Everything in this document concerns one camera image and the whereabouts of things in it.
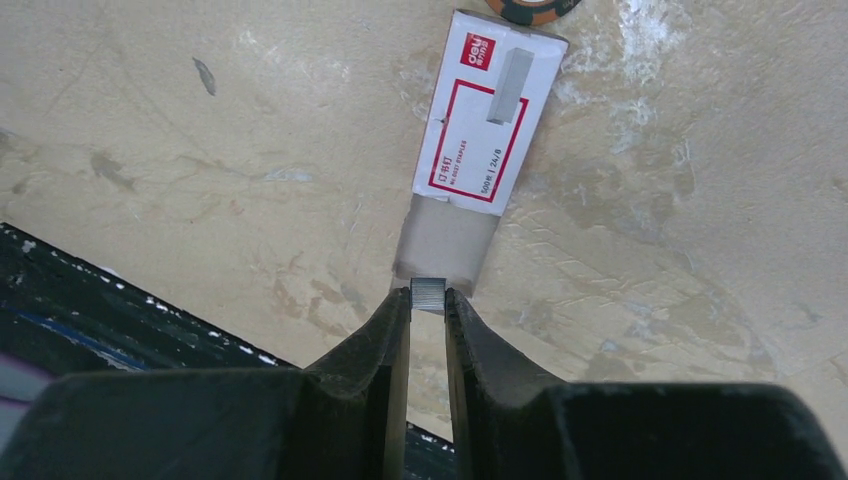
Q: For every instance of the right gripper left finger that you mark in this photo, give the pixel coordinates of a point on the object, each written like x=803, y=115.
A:
x=342, y=417

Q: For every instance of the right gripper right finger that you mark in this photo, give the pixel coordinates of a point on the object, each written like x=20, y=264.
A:
x=512, y=419

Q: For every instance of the staple strip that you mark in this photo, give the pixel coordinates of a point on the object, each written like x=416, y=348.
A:
x=428, y=294

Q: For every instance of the staple box with clear lid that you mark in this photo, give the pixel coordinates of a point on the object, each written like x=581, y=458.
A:
x=492, y=86

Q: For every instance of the poker chip near staple box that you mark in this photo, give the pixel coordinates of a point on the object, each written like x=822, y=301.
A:
x=532, y=12

